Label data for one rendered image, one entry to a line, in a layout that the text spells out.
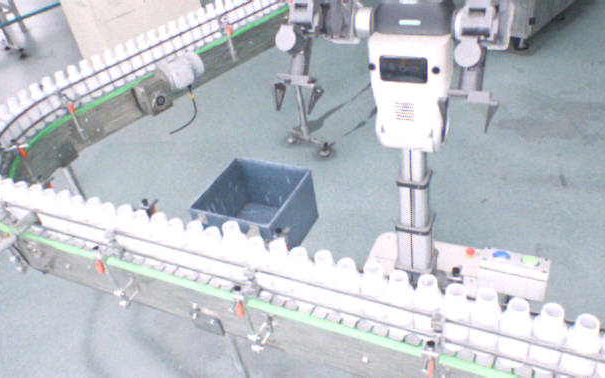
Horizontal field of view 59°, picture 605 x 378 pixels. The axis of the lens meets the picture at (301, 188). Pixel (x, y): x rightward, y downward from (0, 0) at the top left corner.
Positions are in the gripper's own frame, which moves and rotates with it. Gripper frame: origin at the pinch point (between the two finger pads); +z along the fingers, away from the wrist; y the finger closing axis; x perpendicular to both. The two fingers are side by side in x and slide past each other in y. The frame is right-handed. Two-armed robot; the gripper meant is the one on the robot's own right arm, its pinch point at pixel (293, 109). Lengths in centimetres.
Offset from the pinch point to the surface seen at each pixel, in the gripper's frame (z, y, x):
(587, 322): 33, 78, -19
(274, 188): 28, -26, 41
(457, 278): 33, 52, -10
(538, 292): 32, 69, -7
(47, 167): 36, -128, 23
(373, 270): 33, 36, -20
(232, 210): 39, -40, 35
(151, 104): 4, -108, 60
